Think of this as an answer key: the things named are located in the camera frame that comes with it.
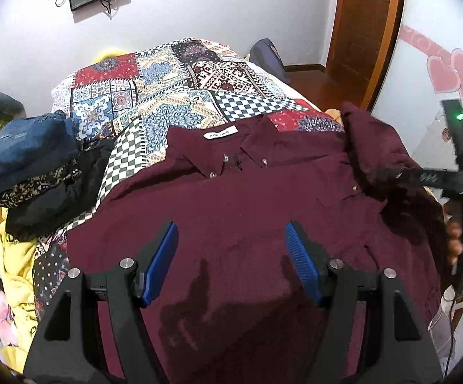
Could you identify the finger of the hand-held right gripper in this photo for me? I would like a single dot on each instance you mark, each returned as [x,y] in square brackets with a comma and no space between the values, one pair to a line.
[415,176]

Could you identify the black garment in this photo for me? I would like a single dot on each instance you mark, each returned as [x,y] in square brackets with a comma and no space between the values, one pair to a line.
[55,208]

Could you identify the dark blue backpack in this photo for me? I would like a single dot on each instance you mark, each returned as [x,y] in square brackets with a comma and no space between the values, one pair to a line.
[269,58]

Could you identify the person's right hand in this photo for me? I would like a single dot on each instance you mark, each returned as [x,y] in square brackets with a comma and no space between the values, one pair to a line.
[454,242]

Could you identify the yellow pillow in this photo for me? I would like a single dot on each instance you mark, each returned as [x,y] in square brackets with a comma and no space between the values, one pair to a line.
[109,54]

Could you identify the black tan patterned cloth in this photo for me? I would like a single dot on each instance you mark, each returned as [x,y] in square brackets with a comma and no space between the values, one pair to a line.
[27,188]

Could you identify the maroon button-up shirt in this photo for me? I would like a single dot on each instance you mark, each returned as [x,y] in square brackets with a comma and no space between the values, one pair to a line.
[235,192]

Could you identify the patchwork patterned bedspread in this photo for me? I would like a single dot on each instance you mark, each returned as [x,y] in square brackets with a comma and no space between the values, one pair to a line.
[167,88]

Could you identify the brown wooden door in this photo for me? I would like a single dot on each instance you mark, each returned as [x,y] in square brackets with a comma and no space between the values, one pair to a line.
[363,28]

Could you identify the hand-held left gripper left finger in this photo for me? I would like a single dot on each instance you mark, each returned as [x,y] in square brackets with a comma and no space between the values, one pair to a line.
[160,264]

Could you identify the pink plush toy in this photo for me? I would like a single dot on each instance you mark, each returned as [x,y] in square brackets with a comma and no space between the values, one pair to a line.
[1,316]

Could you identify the blue denim jeans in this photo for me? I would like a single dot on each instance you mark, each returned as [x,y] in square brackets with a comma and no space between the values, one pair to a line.
[19,148]

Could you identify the pink heart wall sticker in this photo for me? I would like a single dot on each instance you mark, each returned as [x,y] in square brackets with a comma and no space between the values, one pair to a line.
[455,72]

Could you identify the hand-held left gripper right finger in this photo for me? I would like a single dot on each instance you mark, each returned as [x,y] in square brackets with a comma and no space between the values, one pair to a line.
[302,264]

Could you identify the yellow garment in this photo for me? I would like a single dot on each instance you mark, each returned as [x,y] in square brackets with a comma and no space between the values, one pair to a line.
[15,264]

